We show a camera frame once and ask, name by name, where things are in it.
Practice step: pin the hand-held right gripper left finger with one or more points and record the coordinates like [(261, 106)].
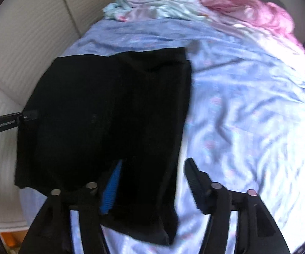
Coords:
[(111, 190)]

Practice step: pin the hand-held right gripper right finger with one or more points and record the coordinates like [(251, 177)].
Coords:
[(198, 187)]

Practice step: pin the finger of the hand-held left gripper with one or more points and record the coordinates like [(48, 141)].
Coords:
[(30, 115)]

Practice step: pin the black pants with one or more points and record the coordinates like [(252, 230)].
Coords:
[(89, 111)]

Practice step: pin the bed with blue sheet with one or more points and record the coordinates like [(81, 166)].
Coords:
[(247, 111)]

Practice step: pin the cream sliding wardrobe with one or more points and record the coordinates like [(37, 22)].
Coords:
[(36, 18)]

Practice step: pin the pale floral blanket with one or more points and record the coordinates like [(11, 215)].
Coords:
[(155, 2)]

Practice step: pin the pink satin duvet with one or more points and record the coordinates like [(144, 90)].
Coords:
[(260, 13)]

